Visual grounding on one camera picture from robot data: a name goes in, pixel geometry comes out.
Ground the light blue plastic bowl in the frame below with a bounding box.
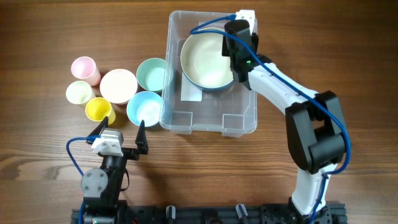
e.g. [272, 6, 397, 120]
[126, 91, 162, 128]

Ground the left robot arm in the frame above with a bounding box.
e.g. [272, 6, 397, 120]
[77, 117, 149, 223]

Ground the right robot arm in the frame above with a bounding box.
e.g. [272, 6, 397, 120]
[222, 19, 351, 223]

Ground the cream large plastic bowl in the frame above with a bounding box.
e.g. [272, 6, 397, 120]
[180, 27, 231, 73]

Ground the white label in bin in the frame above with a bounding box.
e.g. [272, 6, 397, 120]
[180, 75, 203, 102]

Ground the dark blue large bowl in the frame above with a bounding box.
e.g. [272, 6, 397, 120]
[183, 70, 234, 91]

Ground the clear plastic storage bin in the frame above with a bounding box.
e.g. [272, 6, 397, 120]
[160, 11, 257, 138]

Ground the mint green plastic bowl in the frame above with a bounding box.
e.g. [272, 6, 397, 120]
[136, 58, 167, 93]

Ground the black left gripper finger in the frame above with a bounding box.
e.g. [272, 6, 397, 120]
[86, 116, 109, 144]
[135, 120, 149, 155]

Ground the pink plastic bowl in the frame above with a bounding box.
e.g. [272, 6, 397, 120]
[99, 68, 138, 105]

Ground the blue camera cable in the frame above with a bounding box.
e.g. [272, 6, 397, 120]
[65, 134, 101, 224]
[189, 14, 352, 224]

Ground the blue left camera cable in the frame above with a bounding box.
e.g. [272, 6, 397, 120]
[65, 134, 101, 224]

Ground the yellow plastic cup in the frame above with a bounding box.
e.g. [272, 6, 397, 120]
[85, 97, 116, 124]

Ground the pink plastic cup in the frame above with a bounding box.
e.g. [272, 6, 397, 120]
[71, 56, 101, 86]

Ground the pale green plastic cup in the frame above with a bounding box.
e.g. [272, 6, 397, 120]
[66, 81, 96, 108]

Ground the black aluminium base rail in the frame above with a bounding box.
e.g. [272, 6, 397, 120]
[70, 202, 346, 224]

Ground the blue right camera cable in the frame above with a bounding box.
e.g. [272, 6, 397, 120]
[189, 14, 352, 224]

